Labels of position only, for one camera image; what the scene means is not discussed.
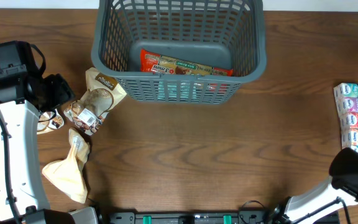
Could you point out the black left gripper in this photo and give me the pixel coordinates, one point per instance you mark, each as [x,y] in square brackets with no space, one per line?
[62,89]

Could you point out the San Remo spaghetti packet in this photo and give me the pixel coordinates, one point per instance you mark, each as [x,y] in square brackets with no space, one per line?
[156,63]

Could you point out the mint green wipes pack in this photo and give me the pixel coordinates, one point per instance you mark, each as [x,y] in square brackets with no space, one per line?
[173,92]

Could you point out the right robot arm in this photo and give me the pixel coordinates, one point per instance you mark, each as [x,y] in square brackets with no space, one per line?
[340,190]

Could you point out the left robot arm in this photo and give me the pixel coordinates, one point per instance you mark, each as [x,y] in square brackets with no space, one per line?
[22,195]

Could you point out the Pantree mushroom pouch far left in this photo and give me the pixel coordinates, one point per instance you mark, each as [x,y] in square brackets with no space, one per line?
[50,121]

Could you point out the Pantree mushroom pouch near basket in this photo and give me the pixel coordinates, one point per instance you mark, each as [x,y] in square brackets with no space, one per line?
[102,95]

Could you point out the Kleenex pocket tissue multipack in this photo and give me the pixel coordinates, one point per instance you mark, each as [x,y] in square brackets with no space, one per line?
[346,99]

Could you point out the beige crumpled pouch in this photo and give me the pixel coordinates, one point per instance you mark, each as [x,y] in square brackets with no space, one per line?
[67,174]

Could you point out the grey plastic basket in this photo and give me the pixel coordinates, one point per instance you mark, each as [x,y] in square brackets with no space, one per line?
[228,34]

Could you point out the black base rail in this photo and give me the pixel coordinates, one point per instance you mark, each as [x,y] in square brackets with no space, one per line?
[246,216]

